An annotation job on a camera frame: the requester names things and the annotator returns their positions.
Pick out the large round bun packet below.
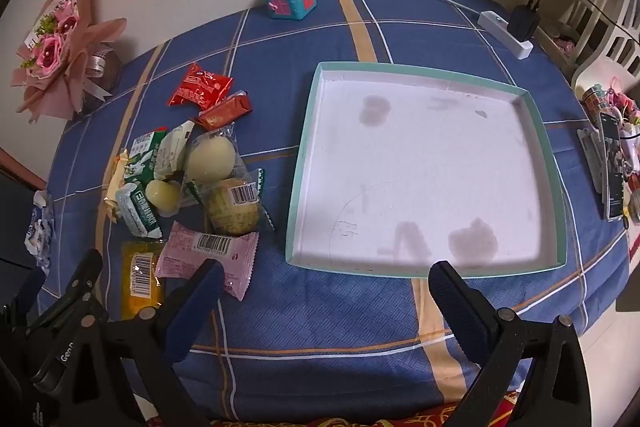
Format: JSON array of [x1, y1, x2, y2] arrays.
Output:
[[180, 124, 248, 192]]

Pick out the white power strip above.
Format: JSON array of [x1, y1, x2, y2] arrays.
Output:
[[477, 10, 536, 60]]

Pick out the patterned tape rolls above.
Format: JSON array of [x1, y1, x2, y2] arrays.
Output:
[[581, 82, 608, 120]]

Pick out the white slatted chair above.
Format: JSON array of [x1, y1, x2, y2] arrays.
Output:
[[530, 0, 640, 82]]

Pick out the yellow snack packet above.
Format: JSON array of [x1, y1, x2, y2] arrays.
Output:
[[121, 241, 166, 320]]

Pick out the green edged round pastry packet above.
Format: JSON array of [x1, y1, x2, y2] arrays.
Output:
[[197, 169, 275, 237]]

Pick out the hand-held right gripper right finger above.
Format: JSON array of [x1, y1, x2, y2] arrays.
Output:
[[427, 260, 608, 427]]

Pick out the small round yellow pastry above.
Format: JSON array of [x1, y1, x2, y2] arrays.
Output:
[[145, 179, 183, 212]]

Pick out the white green edged packet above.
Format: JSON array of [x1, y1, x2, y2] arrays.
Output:
[[155, 121, 196, 180]]

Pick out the grey phone stand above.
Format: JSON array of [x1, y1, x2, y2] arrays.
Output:
[[577, 127, 608, 195]]

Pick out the blue white tissue packet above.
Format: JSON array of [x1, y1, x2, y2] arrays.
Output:
[[25, 190, 55, 268]]

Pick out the dark cabinet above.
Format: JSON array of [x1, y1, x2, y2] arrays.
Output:
[[0, 147, 51, 308]]

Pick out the red brown snack packet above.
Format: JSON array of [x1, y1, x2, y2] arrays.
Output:
[[197, 91, 253, 131]]

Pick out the teal rimmed white tray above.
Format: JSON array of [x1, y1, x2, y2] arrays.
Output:
[[285, 62, 568, 278]]

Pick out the pink snack packet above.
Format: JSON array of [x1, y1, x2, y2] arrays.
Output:
[[155, 222, 260, 302]]

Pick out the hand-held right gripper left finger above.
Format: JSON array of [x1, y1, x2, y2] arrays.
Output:
[[75, 258, 226, 427]]

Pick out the pink ornament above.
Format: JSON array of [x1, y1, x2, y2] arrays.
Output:
[[602, 77, 640, 142]]

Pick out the bright red snack packet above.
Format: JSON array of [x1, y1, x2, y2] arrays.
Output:
[[166, 63, 234, 111]]

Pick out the pink flower bouquet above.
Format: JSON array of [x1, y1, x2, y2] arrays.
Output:
[[12, 0, 128, 124]]

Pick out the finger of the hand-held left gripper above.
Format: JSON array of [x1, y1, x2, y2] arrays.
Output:
[[7, 267, 47, 315], [42, 248, 104, 313]]

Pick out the pale yellow cracker packet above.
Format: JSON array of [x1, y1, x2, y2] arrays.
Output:
[[102, 149, 131, 223]]

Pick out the brown round box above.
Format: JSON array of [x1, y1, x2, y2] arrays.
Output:
[[92, 49, 123, 90]]

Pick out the black charger plug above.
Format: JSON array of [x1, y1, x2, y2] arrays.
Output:
[[507, 4, 542, 42]]

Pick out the green white snack packet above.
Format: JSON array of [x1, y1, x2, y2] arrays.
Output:
[[124, 127, 168, 180], [116, 182, 163, 240]]

